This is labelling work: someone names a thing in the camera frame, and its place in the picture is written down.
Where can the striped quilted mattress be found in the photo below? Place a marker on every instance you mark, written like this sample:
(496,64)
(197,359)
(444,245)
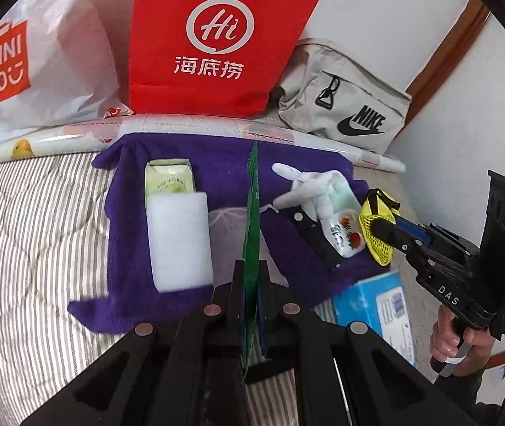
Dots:
(53,250)

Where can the rolled patterned mat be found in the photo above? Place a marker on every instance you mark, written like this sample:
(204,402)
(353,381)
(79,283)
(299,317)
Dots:
(98,135)

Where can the green tea tissue pack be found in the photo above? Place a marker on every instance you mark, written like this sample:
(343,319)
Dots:
(169,176)

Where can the purple towel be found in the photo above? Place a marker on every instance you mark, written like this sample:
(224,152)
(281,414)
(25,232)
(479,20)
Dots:
(219,165)

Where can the brown wooden door frame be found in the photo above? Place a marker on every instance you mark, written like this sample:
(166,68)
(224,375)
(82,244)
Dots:
(447,56)

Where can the white Miniso plastic bag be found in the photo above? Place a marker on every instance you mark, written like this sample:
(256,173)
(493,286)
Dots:
(56,67)

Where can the person's right hand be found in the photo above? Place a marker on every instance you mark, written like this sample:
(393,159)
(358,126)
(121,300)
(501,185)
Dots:
(444,342)

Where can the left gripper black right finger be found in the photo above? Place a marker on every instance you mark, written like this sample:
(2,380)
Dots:
(346,375)

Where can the yellow mesh pouch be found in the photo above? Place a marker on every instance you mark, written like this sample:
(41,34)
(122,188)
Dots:
(378,212)

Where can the white mesh bag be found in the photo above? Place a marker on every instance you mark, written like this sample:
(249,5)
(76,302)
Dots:
(227,228)

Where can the green wet wipes pack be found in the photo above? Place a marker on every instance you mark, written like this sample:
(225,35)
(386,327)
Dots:
(251,252)

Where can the red Haidilao paper bag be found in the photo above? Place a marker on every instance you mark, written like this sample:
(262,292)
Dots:
(211,57)

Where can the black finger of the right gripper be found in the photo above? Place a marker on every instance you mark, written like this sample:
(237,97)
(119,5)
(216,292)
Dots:
(390,235)
(411,233)

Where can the fruit print small pouch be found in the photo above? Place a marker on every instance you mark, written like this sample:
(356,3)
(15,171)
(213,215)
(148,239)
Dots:
(343,233)

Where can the grey Nike pouch bag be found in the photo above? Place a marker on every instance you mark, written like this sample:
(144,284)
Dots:
(325,92)

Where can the blue tissue box pack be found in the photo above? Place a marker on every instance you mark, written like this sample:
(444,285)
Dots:
(379,302)

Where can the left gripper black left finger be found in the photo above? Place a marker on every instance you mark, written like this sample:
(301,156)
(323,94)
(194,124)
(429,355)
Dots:
(161,376)

